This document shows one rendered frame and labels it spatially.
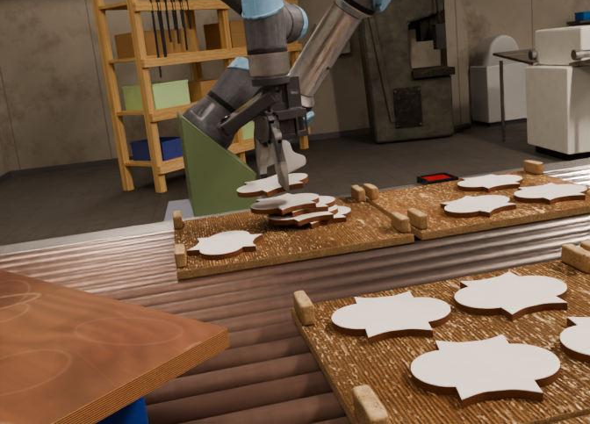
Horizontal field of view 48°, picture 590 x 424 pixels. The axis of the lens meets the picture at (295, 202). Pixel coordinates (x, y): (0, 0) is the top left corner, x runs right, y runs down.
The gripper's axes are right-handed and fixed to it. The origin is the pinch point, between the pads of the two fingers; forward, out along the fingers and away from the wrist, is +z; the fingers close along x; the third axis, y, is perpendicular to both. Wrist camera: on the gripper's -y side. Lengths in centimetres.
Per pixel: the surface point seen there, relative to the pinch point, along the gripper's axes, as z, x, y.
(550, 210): 9, -27, 43
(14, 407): -2, -69, -47
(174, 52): -35, 571, 125
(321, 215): 6.5, -6.1, 7.0
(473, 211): 7.5, -21.2, 30.6
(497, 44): -3, 583, 548
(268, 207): 4.2, -1.0, -1.7
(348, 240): 8.6, -17.8, 6.2
